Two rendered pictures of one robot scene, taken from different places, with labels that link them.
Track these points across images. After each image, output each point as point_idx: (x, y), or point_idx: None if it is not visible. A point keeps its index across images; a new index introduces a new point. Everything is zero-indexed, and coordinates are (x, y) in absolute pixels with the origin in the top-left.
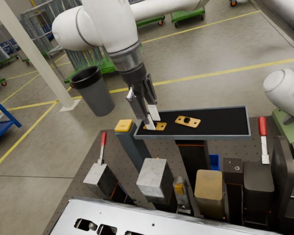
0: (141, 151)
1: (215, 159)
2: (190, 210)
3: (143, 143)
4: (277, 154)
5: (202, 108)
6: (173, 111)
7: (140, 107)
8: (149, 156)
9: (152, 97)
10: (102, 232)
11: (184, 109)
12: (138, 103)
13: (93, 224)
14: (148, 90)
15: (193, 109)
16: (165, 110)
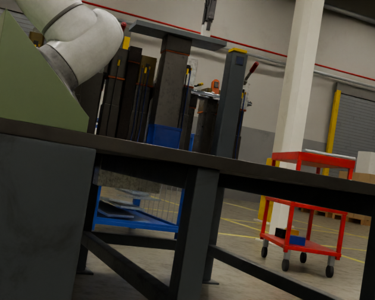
0: (222, 84)
1: (158, 134)
2: (153, 83)
3: (227, 81)
4: None
5: (172, 28)
6: (198, 36)
7: (203, 13)
8: (222, 103)
9: (207, 14)
10: (205, 100)
11: (188, 32)
12: (204, 10)
13: (211, 92)
14: (208, 6)
15: (179, 30)
16: (206, 36)
